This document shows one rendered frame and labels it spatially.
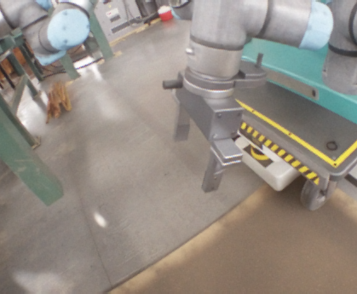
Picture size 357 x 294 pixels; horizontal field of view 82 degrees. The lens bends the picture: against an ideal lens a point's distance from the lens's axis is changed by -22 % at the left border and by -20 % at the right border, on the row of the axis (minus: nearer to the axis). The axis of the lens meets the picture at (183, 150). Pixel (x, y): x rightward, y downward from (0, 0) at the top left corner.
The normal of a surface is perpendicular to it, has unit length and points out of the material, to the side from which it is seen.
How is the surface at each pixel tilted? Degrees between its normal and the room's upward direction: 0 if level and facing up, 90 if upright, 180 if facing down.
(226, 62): 95
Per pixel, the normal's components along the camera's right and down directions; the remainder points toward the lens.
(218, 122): 0.37, 0.64
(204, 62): -0.45, 0.54
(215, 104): 0.12, -0.75
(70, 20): 0.75, 0.23
